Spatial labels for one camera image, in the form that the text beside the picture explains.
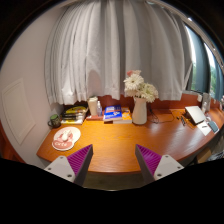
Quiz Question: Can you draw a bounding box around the white ceramic vase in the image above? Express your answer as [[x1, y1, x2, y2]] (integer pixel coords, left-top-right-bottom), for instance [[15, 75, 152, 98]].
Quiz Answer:
[[131, 96, 148, 126]]

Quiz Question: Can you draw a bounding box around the blue book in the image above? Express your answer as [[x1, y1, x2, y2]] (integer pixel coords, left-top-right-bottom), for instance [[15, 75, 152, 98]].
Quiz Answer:
[[102, 105, 123, 122]]

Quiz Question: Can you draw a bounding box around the white wall panel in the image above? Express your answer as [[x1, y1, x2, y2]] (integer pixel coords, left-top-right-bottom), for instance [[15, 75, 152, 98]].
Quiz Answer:
[[0, 78, 37, 146]]

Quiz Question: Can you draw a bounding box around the dark green mug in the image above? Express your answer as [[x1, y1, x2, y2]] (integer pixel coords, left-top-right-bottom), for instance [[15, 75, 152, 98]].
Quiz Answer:
[[47, 113, 62, 129]]

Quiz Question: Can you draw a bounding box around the dark smartphone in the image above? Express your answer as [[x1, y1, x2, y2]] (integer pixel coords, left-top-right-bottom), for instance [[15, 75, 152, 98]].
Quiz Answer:
[[207, 120, 220, 134]]

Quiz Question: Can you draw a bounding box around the white paper sheet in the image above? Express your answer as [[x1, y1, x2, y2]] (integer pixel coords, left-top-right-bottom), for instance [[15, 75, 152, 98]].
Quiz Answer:
[[196, 121, 212, 137]]

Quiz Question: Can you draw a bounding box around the white laptop on stand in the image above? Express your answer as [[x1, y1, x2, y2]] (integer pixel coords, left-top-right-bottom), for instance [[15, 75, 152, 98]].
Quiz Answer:
[[184, 105, 208, 126]]

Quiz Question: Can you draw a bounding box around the white flower bouquet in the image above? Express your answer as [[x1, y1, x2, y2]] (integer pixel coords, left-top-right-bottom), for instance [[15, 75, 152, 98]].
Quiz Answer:
[[123, 69, 160, 104]]

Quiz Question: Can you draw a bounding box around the clear pump bottle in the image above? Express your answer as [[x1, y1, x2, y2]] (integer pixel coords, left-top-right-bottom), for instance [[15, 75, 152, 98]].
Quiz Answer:
[[96, 100, 103, 118]]

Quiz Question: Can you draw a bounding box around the window with dark frame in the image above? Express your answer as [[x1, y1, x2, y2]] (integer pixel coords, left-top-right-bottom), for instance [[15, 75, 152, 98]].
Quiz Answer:
[[183, 19, 224, 104]]

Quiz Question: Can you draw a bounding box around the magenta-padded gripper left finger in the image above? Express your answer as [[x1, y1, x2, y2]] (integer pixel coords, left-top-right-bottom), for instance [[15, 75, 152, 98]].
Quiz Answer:
[[43, 143, 94, 187]]

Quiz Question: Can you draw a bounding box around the white curtain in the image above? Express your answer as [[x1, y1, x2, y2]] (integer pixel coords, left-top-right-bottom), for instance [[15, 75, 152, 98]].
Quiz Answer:
[[44, 0, 194, 106]]

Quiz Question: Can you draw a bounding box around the black cable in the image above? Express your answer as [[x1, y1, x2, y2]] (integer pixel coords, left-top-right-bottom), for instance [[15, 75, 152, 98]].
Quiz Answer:
[[146, 106, 183, 124]]

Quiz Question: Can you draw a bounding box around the cream lidded container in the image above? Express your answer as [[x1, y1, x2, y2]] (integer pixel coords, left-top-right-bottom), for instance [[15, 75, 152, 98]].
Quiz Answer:
[[87, 95, 100, 117]]

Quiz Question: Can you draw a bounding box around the yellow and black book stack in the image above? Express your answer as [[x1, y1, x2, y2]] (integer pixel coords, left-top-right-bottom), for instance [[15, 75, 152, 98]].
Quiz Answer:
[[59, 105, 89, 126]]

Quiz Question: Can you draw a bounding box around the thin red book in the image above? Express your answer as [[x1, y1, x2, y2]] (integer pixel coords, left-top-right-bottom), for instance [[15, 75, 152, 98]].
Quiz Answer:
[[85, 114, 104, 121]]

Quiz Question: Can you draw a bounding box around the round white and red mouse pad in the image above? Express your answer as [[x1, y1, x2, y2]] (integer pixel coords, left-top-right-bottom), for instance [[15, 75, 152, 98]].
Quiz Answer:
[[51, 126, 82, 152]]

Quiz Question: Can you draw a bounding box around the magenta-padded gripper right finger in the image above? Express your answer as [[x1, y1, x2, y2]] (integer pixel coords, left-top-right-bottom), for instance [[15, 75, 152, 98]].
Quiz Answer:
[[134, 143, 185, 185]]

